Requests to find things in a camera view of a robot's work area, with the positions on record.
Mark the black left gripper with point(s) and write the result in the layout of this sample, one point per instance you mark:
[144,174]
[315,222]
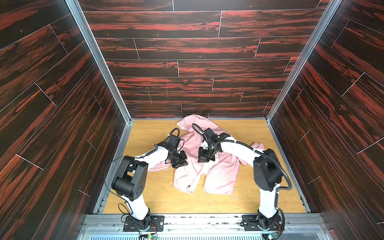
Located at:
[178,157]

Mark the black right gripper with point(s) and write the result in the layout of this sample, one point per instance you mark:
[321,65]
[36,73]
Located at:
[205,152]

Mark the pink zip-up jacket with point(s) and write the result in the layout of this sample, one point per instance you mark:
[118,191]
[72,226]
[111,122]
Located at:
[221,175]

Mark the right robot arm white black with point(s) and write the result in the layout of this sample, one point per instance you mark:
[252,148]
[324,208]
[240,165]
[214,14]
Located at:
[269,175]

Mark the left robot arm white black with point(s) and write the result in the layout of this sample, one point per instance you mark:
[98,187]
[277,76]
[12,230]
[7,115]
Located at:
[130,179]

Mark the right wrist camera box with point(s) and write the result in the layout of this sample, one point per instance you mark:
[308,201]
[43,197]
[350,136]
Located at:
[209,136]

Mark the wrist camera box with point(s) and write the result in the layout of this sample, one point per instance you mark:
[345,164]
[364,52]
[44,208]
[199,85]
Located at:
[172,142]
[209,136]

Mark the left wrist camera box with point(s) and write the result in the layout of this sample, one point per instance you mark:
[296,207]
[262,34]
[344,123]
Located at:
[172,142]

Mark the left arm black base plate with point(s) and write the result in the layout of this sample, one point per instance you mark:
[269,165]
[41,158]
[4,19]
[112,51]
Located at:
[153,223]

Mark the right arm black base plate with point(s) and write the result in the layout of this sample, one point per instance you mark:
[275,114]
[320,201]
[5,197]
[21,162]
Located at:
[252,223]

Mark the aluminium front rail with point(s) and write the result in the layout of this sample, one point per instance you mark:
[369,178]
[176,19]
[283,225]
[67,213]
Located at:
[204,227]

